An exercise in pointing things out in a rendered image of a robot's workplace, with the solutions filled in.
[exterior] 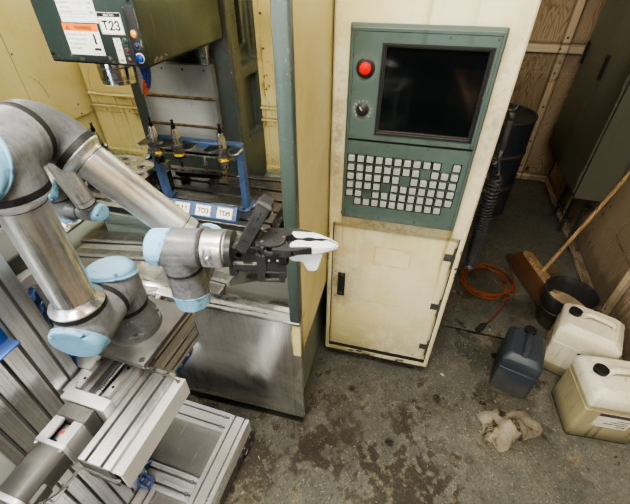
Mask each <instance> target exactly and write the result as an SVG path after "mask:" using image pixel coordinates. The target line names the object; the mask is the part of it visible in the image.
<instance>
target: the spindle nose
mask: <svg viewBox="0 0 630 504"><path fill-rule="evenodd" d="M95 65H96V67H97V71H98V74H99V77H100V80H101V81H102V84H104V85H106V86H125V85H130V84H134V83H136V82H137V81H138V80H139V79H138V74H137V70H136V66H123V65H108V64H95Z"/></svg>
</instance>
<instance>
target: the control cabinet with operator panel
mask: <svg viewBox="0 0 630 504"><path fill-rule="evenodd" d="M540 3H541V0H335V15H334V52H333V88H332V124H331V160H330V197H329V233H328V238H330V239H331V240H333V241H335V242H337V243H338V249H336V250H333V251H330V252H328V269H327V305H326V341H325V345H326V347H331V348H332V349H334V350H335V351H336V352H337V353H340V354H342V353H345V352H346V351H347V352H352V353H357V354H361V355H366V356H371V357H376V358H381V359H386V360H390V361H395V362H400V363H403V364H404V365H405V366H406V367H408V368H414V367H416V366H423V367H426V366H427V363H428V360H429V357H430V354H431V351H432V347H433V344H434V341H435V338H436V335H437V331H438V328H439V325H440V322H441V319H442V315H443V312H444V309H445V306H446V303H447V300H448V296H449V293H450V290H451V287H452V284H453V280H454V277H455V274H456V271H457V268H458V264H459V261H460V258H461V255H462V252H463V249H464V245H465V242H466V239H467V236H468V233H469V229H470V226H471V223H472V220H473V217H474V214H475V210H476V207H477V204H478V201H479V198H480V194H481V191H482V188H483V185H484V182H485V178H486V175H487V172H488V169H489V166H490V163H491V159H492V156H493V153H494V150H495V147H496V143H497V140H498V137H499V134H500V131H501V127H502V124H503V121H504V118H505V115H506V112H507V108H508V105H509V102H510V99H511V96H512V92H513V89H514V86H515V83H516V80H517V77H518V73H519V70H520V67H521V64H522V61H523V57H524V54H525V51H526V48H527V45H528V41H529V38H530V35H531V32H532V29H533V26H534V22H535V19H536V16H537V13H538V10H539V6H540Z"/></svg>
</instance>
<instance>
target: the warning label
mask: <svg viewBox="0 0 630 504"><path fill-rule="evenodd" d="M61 24H62V27H63V30H64V32H65V35H66V38H67V41H68V43H69V46H70V49H71V52H72V54H82V55H99V56H106V54H105V50H104V47H103V44H102V41H101V38H100V35H99V31H98V28H97V25H96V24H74V23H61Z"/></svg>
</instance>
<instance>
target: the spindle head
mask: <svg viewBox="0 0 630 504"><path fill-rule="evenodd" d="M30 2H31V4H32V7H33V9H34V12H35V15H36V17H37V20H38V22H39V25H40V27H41V30H42V32H43V35H44V37H45V40H46V42H47V45H48V47H49V50H50V53H51V55H52V58H53V59H54V61H62V62H77V63H93V64H108V65H123V66H137V62H136V58H135V55H134V51H133V47H132V44H131V40H130V36H129V33H128V29H127V25H126V21H125V18H124V14H123V10H122V7H121V5H132V6H133V9H134V13H135V17H136V21H137V25H138V29H139V33H140V37H141V41H142V45H143V49H144V53H145V57H146V61H147V64H148V67H152V66H154V65H157V64H160V63H162V62H165V61H167V60H170V59H172V58H175V57H178V56H180V55H183V54H185V53H188V52H190V51H193V50H196V49H198V48H201V47H203V46H206V45H208V44H211V43H214V42H216V41H219V40H221V39H223V38H222V29H221V21H220V14H219V7H218V0H92V3H93V6H94V9H95V13H96V12H114V13H120V16H121V20H122V24H123V27H124V31H125V35H111V34H102V31H101V27H100V24H99V23H83V22H62V20H61V17H60V14H59V11H58V9H57V6H56V3H55V0H30ZM61 23H74V24H96V25H97V28H98V31H99V35H100V38H101V41H102V44H103V47H104V50H105V54H106V56H99V55H82V54H72V52H71V49H70V46H69V43H68V41H67V38H66V35H65V32H64V30H63V27H62V24H61ZM113 38H120V41H121V44H122V48H123V51H124V49H125V48H126V47H127V48H129V49H130V50H131V55H127V54H126V53H125V51H124V55H125V58H126V62H127V58H128V57H131V58H132V59H133V61H134V63H133V64H132V65H131V64H129V63H128V62H127V64H126V63H120V61H119V58H118V54H117V51H116V48H115V44H114V41H113ZM122 38H126V39H127V40H128V42H129V44H128V46H125V45H123V43H122Z"/></svg>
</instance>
